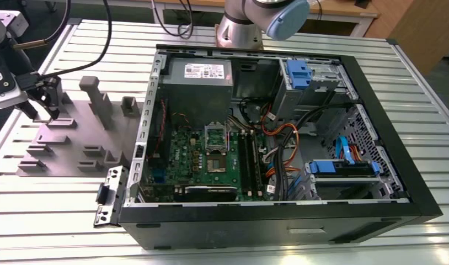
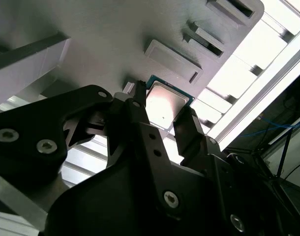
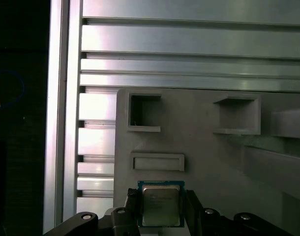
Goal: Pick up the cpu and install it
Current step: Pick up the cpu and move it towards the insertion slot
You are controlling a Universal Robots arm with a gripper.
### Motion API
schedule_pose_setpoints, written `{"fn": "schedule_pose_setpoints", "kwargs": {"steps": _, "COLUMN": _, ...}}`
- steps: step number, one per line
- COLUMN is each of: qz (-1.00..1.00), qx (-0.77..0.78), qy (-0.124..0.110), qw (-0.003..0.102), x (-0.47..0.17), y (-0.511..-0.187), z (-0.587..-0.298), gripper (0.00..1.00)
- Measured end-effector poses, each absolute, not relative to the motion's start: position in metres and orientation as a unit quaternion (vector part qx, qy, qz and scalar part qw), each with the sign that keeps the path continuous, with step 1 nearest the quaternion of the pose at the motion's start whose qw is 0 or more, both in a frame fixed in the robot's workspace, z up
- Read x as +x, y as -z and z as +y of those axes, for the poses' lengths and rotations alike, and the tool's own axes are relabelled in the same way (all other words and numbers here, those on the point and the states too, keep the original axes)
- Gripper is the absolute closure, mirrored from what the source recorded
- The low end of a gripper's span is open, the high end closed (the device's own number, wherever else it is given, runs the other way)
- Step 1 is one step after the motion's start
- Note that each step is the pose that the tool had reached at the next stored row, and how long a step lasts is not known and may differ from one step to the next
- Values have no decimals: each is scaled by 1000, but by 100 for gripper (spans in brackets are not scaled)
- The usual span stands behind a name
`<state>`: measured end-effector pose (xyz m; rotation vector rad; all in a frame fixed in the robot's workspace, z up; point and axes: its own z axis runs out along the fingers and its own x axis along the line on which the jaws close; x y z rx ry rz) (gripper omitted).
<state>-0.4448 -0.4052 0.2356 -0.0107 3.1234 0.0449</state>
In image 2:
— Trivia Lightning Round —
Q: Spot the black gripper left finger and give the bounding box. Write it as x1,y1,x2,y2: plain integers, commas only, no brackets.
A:
0,80,186,218

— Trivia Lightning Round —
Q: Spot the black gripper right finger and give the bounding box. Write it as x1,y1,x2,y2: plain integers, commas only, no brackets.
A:
173,105,264,236

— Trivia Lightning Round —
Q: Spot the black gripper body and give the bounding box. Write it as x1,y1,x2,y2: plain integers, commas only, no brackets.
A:
42,156,226,236

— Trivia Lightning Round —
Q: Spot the silver CPU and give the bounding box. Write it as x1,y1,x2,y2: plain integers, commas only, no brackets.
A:
144,74,196,133

